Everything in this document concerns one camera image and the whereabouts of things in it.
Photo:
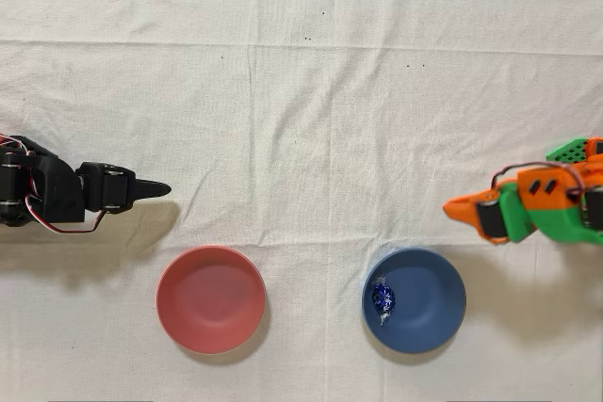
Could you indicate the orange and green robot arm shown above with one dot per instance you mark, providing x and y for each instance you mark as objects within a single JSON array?
[{"x": 556, "y": 195}]

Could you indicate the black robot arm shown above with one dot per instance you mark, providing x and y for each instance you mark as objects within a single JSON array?
[{"x": 52, "y": 190}]

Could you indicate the pink bowl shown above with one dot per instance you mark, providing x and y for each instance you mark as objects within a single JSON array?
[{"x": 212, "y": 300}]

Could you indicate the blue candy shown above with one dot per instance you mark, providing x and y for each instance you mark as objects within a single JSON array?
[{"x": 384, "y": 297}]

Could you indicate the blue bowl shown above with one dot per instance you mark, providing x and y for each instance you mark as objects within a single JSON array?
[{"x": 424, "y": 303}]

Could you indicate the white tablecloth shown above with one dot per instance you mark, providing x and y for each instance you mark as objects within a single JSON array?
[{"x": 301, "y": 68}]

